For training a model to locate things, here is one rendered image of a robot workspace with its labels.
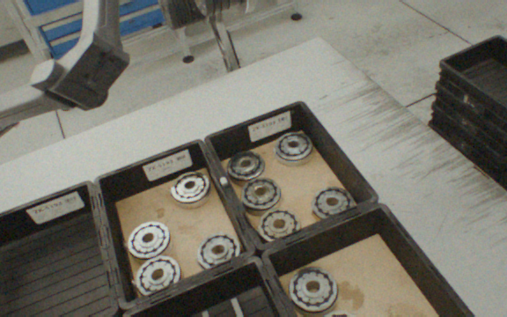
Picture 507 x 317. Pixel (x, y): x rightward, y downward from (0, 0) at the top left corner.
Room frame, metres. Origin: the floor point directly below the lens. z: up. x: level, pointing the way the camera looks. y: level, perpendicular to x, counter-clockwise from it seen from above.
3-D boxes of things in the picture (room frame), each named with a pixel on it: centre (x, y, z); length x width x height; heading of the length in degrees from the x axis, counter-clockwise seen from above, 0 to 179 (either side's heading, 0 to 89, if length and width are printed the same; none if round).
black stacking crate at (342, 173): (0.77, -0.07, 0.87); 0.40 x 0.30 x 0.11; 14
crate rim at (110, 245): (0.70, 0.22, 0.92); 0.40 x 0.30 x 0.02; 14
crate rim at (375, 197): (0.77, -0.07, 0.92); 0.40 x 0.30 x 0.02; 14
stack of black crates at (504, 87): (1.31, -0.99, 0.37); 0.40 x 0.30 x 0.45; 18
